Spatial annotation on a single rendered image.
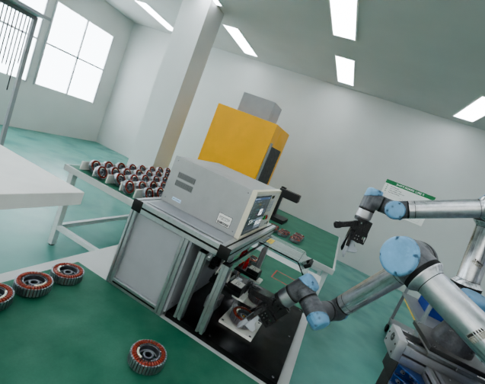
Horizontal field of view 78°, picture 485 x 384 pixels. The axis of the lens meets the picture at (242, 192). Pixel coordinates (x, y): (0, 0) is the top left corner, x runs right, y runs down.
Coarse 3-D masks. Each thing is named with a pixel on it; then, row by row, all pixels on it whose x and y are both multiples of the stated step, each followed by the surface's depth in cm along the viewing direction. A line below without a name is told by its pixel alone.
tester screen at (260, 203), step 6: (258, 198) 119; (264, 198) 128; (258, 204) 123; (264, 204) 133; (252, 210) 119; (258, 210) 128; (252, 216) 123; (258, 216) 132; (246, 222) 118; (252, 222) 127
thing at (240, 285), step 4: (212, 280) 126; (232, 280) 127; (236, 280) 128; (228, 284) 124; (232, 284) 124; (236, 284) 125; (240, 284) 126; (244, 284) 128; (224, 288) 125; (228, 288) 124; (232, 288) 124; (236, 288) 123; (240, 288) 123; (244, 288) 127; (228, 292) 124; (232, 292) 123; (236, 292) 123; (240, 292) 123; (232, 296) 124; (236, 296) 123; (240, 296) 125; (244, 296) 126; (240, 300) 123
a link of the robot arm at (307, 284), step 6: (306, 276) 115; (312, 276) 117; (294, 282) 117; (300, 282) 115; (306, 282) 114; (312, 282) 113; (288, 288) 117; (294, 288) 115; (300, 288) 114; (306, 288) 113; (312, 288) 113; (318, 288) 114; (288, 294) 116; (294, 294) 115; (300, 294) 113; (306, 294) 112; (294, 300) 115
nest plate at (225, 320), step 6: (234, 306) 135; (228, 312) 128; (222, 318) 122; (228, 318) 124; (222, 324) 121; (228, 324) 120; (234, 324) 122; (258, 324) 129; (234, 330) 119; (240, 330) 120; (246, 330) 121; (246, 336) 117; (252, 336) 119
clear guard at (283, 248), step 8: (264, 240) 150; (280, 240) 162; (272, 248) 142; (280, 248) 147; (288, 248) 152; (296, 248) 158; (288, 256) 140; (296, 256) 145; (304, 256) 153; (304, 272) 141
